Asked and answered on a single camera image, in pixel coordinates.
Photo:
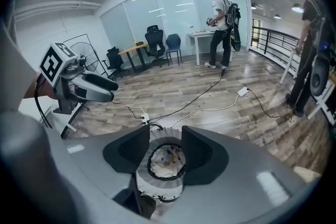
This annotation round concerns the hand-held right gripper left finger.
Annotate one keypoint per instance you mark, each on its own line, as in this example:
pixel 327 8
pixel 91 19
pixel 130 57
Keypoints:
pixel 126 152

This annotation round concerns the person's left forearm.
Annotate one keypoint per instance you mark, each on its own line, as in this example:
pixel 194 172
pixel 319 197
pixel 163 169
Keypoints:
pixel 42 90

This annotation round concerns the black standing fan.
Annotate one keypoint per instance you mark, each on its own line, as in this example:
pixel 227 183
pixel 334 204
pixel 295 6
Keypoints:
pixel 84 52

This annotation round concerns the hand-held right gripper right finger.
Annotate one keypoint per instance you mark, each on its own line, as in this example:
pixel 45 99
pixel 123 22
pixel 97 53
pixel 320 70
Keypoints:
pixel 204 160

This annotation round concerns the white power strip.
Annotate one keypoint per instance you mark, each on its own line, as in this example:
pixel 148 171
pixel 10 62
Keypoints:
pixel 243 91
pixel 145 118

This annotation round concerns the black high-back office chair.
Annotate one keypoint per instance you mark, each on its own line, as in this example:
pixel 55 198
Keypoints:
pixel 155 39

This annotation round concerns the black railing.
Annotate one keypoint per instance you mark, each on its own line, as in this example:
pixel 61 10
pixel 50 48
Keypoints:
pixel 266 42

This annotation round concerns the blue chair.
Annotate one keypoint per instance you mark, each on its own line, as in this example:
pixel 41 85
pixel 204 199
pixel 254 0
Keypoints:
pixel 173 43

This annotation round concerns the round wooden table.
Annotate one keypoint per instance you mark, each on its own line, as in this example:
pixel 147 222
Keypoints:
pixel 131 49

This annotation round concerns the white woven laundry basket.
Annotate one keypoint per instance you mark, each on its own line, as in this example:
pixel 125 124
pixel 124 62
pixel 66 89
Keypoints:
pixel 160 189

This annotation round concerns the black low-back office chair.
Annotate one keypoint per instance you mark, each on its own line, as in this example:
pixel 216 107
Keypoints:
pixel 114 59

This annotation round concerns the yellow clothes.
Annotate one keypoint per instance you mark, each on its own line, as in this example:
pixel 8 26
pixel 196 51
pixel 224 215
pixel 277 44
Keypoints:
pixel 307 174

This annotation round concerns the white patterned clothes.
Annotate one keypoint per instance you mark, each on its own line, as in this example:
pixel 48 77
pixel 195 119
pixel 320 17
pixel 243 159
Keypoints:
pixel 165 162

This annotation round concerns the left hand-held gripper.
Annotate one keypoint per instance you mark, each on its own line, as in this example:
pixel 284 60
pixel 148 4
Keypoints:
pixel 51 64

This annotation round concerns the green tissue box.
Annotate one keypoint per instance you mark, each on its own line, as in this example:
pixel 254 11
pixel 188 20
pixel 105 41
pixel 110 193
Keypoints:
pixel 139 43

